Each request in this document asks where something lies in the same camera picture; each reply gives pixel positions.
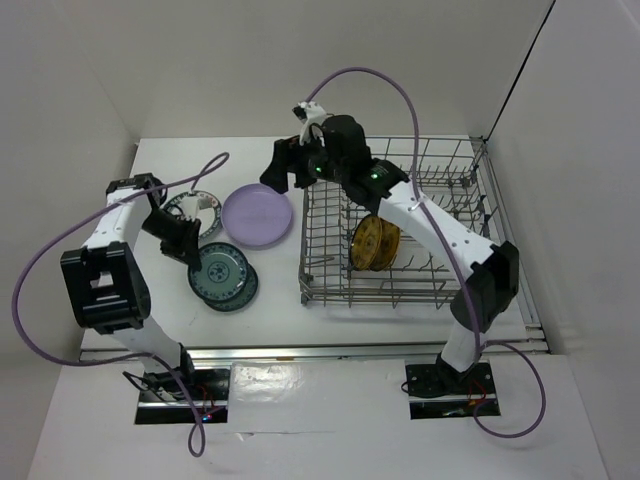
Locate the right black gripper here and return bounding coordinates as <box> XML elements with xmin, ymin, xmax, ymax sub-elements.
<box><xmin>259</xmin><ymin>127</ymin><xmax>347</xmax><ymax>194</ymax></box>

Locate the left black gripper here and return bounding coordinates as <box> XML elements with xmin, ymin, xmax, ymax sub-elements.
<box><xmin>140</xmin><ymin>209</ymin><xmax>202</xmax><ymax>270</ymax></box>

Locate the blue patterned plate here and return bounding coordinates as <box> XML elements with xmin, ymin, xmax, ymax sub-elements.
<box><xmin>187</xmin><ymin>242</ymin><xmax>249</xmax><ymax>303</ymax></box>
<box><xmin>205</xmin><ymin>265</ymin><xmax>259</xmax><ymax>313</ymax></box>

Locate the white plate floral rim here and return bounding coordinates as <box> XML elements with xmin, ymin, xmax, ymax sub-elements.
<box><xmin>162</xmin><ymin>190</ymin><xmax>222</xmax><ymax>244</ymax></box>

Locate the yellow patterned plate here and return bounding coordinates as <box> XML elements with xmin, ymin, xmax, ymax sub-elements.
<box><xmin>349</xmin><ymin>215</ymin><xmax>383</xmax><ymax>271</ymax></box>
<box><xmin>376</xmin><ymin>220</ymin><xmax>401</xmax><ymax>271</ymax></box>

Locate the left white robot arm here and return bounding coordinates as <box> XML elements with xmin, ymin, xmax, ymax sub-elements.
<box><xmin>60</xmin><ymin>173</ymin><xmax>202</xmax><ymax>400</ymax></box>

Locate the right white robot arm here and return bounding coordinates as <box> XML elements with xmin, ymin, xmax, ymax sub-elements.
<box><xmin>260</xmin><ymin>102</ymin><xmax>520</xmax><ymax>392</ymax></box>

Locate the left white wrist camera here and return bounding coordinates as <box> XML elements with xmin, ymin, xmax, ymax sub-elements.
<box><xmin>180</xmin><ymin>192</ymin><xmax>215</xmax><ymax>222</ymax></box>

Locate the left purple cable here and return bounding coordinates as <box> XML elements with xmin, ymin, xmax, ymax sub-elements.
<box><xmin>10</xmin><ymin>152</ymin><xmax>231</xmax><ymax>459</ymax></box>

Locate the purple cable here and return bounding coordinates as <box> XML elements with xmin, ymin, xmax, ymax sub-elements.
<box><xmin>10</xmin><ymin>152</ymin><xmax>231</xmax><ymax>459</ymax></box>
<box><xmin>305</xmin><ymin>66</ymin><xmax>547</xmax><ymax>439</ymax></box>

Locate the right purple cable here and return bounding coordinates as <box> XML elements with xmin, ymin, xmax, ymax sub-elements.
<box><xmin>305</xmin><ymin>66</ymin><xmax>547</xmax><ymax>439</ymax></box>

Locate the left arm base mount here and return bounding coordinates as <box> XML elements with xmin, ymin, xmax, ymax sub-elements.
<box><xmin>127</xmin><ymin>367</ymin><xmax>231</xmax><ymax>425</ymax></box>

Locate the silver aluminium rail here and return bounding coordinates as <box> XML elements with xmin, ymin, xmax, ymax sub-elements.
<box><xmin>79</xmin><ymin>341</ymin><xmax>451</xmax><ymax>365</ymax></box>

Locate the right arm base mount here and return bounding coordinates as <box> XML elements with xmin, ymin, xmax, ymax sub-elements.
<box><xmin>400</xmin><ymin>362</ymin><xmax>501</xmax><ymax>420</ymax></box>

